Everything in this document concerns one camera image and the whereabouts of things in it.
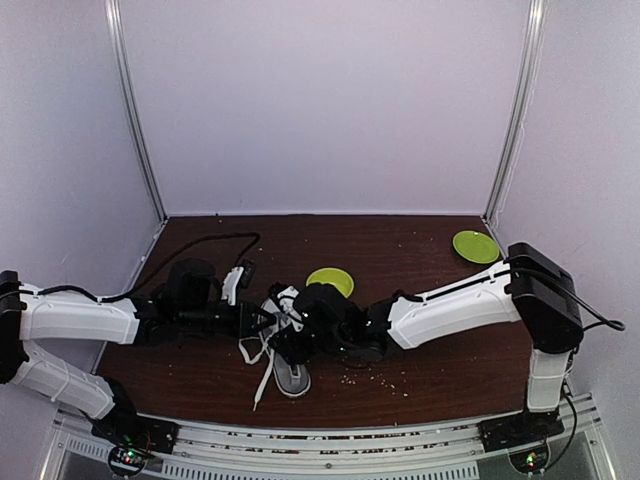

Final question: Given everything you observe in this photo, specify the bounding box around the white shoelace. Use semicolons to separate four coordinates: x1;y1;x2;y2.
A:
237;313;283;411

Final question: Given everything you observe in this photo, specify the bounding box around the grey canvas sneaker red sole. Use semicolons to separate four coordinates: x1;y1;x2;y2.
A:
257;300;311;400

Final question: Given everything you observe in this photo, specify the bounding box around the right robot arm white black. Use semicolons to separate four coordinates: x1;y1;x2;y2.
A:
264;242;584;442

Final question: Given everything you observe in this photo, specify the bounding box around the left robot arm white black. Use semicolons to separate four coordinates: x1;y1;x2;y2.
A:
1;259;276;444

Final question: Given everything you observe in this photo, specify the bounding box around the green plastic bowl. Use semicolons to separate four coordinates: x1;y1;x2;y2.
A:
306;267;355;298

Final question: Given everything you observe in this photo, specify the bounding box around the green plastic plate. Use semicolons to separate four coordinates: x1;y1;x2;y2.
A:
452;230;501;265

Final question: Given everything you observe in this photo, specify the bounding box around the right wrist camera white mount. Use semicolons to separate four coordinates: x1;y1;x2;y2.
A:
268;282;304;333

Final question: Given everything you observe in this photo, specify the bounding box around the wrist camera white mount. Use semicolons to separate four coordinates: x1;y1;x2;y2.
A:
221;260;256;306
268;282;304;333

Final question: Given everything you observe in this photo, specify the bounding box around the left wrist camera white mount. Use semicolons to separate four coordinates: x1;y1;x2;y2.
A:
221;260;256;306

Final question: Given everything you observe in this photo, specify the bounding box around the left black cable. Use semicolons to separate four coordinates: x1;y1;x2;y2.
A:
9;232;262;306

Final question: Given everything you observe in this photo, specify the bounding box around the black cable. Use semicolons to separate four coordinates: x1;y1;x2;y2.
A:
509;267;627;471
9;232;262;306

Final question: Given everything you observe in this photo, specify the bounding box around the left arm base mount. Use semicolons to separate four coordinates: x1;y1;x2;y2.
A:
90;391;179;454

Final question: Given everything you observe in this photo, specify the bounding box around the front aluminium rail base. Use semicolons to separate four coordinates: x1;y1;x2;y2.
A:
39;389;621;480

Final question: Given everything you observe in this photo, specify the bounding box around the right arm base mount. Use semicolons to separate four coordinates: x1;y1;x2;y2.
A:
478;408;565;452

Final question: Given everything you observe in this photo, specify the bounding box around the right black cable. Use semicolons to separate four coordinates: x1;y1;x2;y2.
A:
509;267;627;471

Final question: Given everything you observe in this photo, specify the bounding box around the left aluminium frame post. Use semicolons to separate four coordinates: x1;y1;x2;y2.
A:
104;0;168;223

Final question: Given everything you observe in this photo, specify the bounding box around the aluminium frame post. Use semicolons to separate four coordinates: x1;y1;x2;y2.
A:
104;0;168;223
484;0;548;229

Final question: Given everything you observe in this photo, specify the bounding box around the right aluminium frame post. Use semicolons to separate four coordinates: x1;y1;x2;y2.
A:
484;0;548;229

